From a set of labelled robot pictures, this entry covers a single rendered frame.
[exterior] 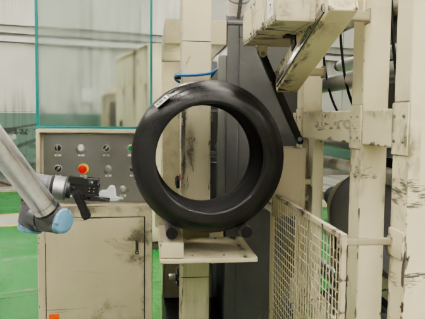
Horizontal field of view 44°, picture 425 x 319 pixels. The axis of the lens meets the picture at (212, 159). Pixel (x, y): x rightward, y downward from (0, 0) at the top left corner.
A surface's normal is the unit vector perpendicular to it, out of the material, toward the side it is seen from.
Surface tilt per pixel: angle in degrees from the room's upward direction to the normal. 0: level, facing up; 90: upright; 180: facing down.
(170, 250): 90
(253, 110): 82
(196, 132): 90
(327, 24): 162
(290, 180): 90
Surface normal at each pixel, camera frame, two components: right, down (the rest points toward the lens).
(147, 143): -0.07, 0.04
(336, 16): 0.03, 0.97
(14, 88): 0.36, 0.07
